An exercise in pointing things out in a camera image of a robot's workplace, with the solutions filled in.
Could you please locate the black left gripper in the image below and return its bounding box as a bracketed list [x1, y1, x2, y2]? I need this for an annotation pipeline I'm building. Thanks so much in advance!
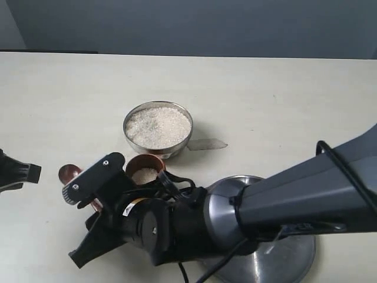
[1, 149, 42, 193]

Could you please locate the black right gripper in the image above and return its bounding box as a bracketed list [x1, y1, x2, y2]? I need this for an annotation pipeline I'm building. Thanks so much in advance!
[69, 187, 212, 269]

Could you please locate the red-brown wooden spoon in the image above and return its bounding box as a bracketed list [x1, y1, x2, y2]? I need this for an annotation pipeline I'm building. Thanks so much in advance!
[58, 164, 102, 212]

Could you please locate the brown wooden cup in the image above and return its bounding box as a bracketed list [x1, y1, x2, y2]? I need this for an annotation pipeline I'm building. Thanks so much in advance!
[125, 154, 166, 186]

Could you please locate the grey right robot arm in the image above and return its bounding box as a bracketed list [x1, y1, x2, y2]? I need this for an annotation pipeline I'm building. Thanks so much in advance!
[62, 127, 376, 267]

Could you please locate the steel bowl of rice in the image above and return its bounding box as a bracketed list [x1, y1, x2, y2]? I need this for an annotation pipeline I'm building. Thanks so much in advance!
[123, 101, 193, 159]

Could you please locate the clear tape strip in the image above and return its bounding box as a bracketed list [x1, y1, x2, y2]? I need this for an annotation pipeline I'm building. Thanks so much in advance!
[187, 139, 228, 151]

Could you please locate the round steel plate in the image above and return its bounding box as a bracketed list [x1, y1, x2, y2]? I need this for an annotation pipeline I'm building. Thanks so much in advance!
[198, 175, 316, 282]

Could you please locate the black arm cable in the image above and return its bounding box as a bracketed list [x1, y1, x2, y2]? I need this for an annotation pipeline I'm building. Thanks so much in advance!
[158, 140, 377, 283]

